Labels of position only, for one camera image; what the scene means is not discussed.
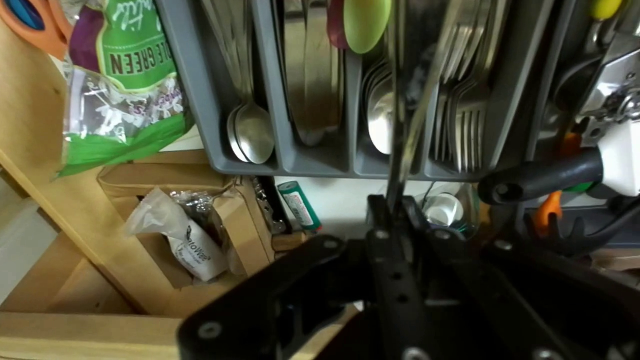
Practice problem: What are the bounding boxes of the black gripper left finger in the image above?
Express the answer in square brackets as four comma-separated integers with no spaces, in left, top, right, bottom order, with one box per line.
[174,191,429,360]

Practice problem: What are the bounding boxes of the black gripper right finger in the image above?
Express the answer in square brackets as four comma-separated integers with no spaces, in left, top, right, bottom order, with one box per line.
[399,193,640,360]

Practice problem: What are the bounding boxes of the metal spoon in tray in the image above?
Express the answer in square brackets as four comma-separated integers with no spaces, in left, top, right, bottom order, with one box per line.
[224,97,277,165]

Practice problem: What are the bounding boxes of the green plastic spoon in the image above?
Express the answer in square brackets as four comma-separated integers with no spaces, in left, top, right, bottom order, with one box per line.
[341,0,394,56]

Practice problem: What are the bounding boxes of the grey cutlery tray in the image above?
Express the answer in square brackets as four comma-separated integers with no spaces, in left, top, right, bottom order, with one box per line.
[153,0,584,183]

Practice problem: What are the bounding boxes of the clear plastic bag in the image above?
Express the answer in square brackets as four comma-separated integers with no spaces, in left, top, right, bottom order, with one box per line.
[121,185,230,284]

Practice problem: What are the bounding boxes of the metal forks stack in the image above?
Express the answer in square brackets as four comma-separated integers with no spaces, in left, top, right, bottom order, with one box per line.
[429,0,516,173]

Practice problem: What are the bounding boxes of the metal knives stack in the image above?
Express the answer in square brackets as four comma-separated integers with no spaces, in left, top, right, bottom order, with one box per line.
[282,0,346,150]

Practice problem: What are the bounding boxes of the metal can opener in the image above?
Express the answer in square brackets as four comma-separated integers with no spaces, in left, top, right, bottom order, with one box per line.
[575,29,640,145]

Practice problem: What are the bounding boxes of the green snack bag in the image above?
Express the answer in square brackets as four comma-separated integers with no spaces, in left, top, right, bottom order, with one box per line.
[53,0,195,179]

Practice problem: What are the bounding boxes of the orange scissors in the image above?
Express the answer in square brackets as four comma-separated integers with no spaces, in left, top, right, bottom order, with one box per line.
[0,0,75,60]

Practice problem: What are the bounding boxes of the black white handled utensil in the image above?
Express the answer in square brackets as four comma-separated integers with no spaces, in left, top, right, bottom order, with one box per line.
[476,117,640,206]

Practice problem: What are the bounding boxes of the yellow handled tool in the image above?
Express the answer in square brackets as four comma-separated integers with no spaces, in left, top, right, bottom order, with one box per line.
[587,0,625,24]

